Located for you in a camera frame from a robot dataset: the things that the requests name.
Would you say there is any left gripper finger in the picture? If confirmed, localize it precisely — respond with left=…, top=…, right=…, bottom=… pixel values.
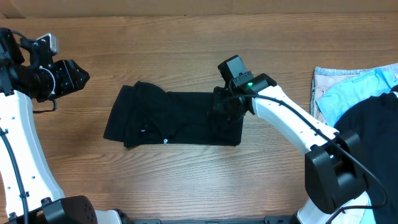
left=67, top=78, right=89, bottom=94
left=70, top=60, right=90, bottom=82

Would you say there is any black polo shirt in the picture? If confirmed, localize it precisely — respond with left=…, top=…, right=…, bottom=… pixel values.
left=103, top=82, right=243, bottom=148

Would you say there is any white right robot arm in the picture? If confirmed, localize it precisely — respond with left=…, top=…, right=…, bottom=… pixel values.
left=213, top=71, right=374, bottom=223

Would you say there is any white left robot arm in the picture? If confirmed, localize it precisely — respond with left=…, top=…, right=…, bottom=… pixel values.
left=1, top=28, right=130, bottom=224

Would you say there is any light blue garment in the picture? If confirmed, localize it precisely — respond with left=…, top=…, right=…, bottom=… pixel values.
left=312, top=63, right=397, bottom=126

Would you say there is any dark navy garment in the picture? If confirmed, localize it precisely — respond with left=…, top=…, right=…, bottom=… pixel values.
left=335, top=86, right=397, bottom=223

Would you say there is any pale pink garment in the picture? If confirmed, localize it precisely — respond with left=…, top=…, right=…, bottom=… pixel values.
left=310, top=63, right=397, bottom=223

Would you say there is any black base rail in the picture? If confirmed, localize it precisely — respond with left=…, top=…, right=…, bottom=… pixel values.
left=130, top=215, right=294, bottom=224

